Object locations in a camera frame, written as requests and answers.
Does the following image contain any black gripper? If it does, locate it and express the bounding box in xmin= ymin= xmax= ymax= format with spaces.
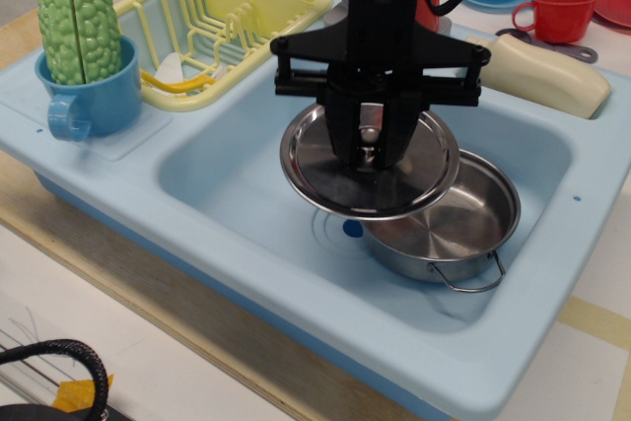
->
xmin=270 ymin=0 xmax=491 ymax=168

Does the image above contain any steel pot lid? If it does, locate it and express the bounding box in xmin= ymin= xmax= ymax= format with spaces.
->
xmin=280 ymin=103 xmax=459 ymax=221

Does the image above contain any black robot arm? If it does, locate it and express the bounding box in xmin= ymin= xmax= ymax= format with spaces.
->
xmin=270 ymin=0 xmax=491 ymax=170

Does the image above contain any grey toy faucet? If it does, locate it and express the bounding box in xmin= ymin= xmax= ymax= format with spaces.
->
xmin=323 ymin=0 xmax=452 ymax=35

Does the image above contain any red plastic tumbler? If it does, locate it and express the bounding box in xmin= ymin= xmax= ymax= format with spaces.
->
xmin=415 ymin=0 xmax=440 ymax=33

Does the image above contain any cream plastic bottle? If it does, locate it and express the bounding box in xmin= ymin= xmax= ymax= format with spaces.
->
xmin=466 ymin=35 xmax=611 ymax=119

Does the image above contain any yellow plastic utensil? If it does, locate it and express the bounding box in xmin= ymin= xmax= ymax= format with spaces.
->
xmin=140 ymin=70 xmax=217 ymax=94

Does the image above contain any light blue toy sink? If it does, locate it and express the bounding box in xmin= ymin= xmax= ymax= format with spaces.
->
xmin=0 ymin=0 xmax=631 ymax=421

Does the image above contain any yellow dish rack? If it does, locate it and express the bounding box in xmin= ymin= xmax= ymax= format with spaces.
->
xmin=114 ymin=0 xmax=332 ymax=112

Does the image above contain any red plastic cup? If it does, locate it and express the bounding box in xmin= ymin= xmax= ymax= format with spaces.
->
xmin=512 ymin=0 xmax=596 ymax=43

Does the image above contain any grey plastic utensil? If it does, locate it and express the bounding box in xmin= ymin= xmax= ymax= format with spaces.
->
xmin=495 ymin=28 xmax=598 ymax=64

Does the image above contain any blue plastic mug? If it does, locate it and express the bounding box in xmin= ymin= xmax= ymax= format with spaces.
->
xmin=35 ymin=36 xmax=142 ymax=142

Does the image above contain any green bitter melon toy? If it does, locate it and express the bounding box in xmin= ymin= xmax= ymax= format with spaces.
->
xmin=37 ymin=0 xmax=122 ymax=86

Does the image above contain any yellow tape piece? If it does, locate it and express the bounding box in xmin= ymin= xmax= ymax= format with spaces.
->
xmin=51 ymin=380 xmax=97 ymax=413

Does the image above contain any steel pot with handles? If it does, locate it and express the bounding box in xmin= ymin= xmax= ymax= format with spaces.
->
xmin=363 ymin=150 xmax=521 ymax=294

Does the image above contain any black braided cable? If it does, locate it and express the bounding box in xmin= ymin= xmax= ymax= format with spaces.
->
xmin=0 ymin=339 xmax=109 ymax=421

